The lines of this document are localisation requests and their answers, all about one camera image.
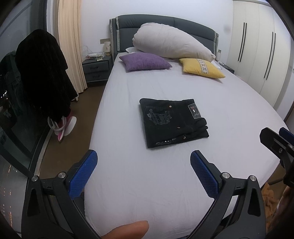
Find black denim pants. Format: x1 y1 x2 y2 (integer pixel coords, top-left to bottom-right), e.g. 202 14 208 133
139 98 209 148

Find left hand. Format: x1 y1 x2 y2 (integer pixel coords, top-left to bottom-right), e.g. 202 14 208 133
101 221 149 239

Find white wardrobe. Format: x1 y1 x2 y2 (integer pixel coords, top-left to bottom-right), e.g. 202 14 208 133
227 1 291 109

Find pink white shoe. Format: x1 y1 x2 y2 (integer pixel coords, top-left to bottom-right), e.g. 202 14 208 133
47 116 77 142

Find yellow pillow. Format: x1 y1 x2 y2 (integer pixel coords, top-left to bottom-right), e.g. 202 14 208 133
179 58 226 79

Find black clothes on rack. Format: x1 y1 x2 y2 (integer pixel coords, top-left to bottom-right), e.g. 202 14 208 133
1 29 78 122

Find white bed sheet mattress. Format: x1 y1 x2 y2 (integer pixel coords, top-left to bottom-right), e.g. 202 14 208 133
85 54 285 238

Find dark grey nightstand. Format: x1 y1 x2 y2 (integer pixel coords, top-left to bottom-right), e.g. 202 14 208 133
82 56 113 87

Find large white pillow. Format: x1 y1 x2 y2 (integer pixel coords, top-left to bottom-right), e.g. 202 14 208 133
132 22 215 62

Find items on nightstand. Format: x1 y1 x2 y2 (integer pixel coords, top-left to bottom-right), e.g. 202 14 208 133
82 41 112 61

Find purple pillow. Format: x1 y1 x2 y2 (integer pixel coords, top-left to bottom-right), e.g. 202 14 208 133
119 52 172 72

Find dark grey headboard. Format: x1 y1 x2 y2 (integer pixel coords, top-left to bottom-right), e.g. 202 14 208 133
110 15 218 62

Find beige curtain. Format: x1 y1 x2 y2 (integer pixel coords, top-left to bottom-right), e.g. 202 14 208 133
58 0 87 94

